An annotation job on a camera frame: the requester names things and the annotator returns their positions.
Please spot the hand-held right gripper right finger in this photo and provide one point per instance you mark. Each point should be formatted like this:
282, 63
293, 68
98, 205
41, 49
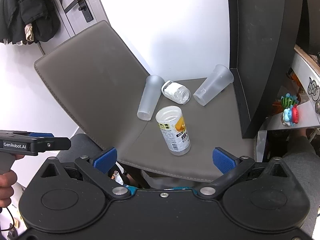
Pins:
223, 161

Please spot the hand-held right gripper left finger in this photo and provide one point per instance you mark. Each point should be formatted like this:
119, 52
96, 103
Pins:
105, 159

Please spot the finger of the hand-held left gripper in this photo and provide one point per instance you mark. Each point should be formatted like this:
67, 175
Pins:
56, 143

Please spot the wide translucent plastic cup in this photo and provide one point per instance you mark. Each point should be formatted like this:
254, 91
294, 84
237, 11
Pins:
212, 87

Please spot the tall frosted plastic cup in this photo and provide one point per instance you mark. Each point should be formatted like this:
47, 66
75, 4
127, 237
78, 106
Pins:
150, 97

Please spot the person's left hand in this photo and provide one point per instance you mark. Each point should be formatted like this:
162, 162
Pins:
6, 187

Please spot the grey cloth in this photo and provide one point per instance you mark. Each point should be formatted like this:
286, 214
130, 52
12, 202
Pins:
80, 147

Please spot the clear bottle with yellow label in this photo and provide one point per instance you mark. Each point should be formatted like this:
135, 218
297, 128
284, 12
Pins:
172, 132

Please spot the blue and red toy figure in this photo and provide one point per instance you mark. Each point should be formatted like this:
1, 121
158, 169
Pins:
291, 116

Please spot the small clear white-label bottle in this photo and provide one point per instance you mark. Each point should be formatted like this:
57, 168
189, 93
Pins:
175, 92

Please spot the watermelon toy figure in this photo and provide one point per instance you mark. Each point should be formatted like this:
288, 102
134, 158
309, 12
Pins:
287, 101

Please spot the white box with sticker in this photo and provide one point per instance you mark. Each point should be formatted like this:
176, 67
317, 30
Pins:
306, 90

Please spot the beige cloth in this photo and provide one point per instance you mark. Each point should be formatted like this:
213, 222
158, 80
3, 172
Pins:
29, 32

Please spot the black monitor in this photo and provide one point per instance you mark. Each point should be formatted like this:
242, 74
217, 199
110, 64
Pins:
265, 55

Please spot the black jacket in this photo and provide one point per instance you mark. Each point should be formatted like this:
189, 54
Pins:
22, 5

